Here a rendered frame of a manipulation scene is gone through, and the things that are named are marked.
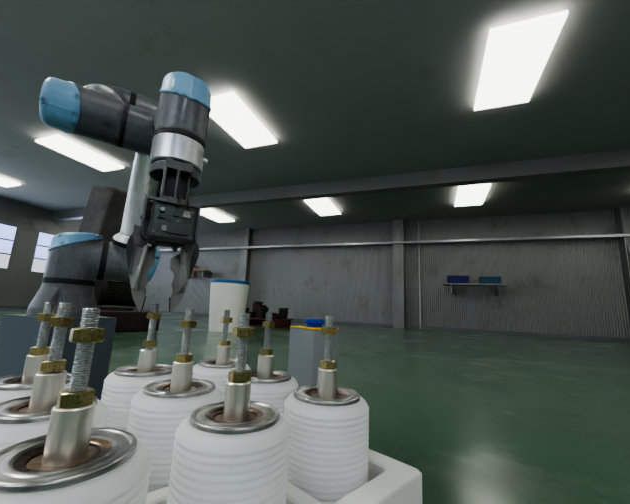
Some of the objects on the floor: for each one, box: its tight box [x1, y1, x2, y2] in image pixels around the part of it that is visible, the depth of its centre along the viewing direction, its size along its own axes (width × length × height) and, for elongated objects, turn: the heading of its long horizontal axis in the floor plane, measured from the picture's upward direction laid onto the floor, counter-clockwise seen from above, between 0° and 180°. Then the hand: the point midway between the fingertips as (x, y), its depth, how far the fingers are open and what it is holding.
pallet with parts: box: [245, 301, 294, 328], centre depth 632 cm, size 90×131×48 cm
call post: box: [288, 327, 338, 387], centre depth 59 cm, size 7×7×31 cm
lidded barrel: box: [209, 279, 250, 333], centre depth 449 cm, size 58×58×72 cm
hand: (156, 302), depth 46 cm, fingers open, 3 cm apart
